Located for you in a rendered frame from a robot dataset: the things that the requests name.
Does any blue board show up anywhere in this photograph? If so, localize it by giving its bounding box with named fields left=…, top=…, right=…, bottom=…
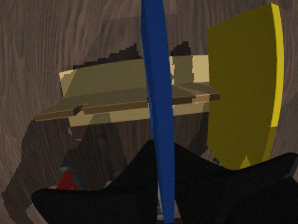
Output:
left=141, top=0, right=176, bottom=224

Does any yellow notched board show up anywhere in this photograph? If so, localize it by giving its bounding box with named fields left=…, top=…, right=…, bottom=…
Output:
left=206, top=3, right=285, bottom=171

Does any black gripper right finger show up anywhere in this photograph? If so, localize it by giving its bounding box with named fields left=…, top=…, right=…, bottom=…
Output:
left=174, top=143, right=298, bottom=224

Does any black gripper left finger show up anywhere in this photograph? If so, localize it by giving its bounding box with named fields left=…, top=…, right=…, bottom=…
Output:
left=31, top=139, right=158, bottom=224

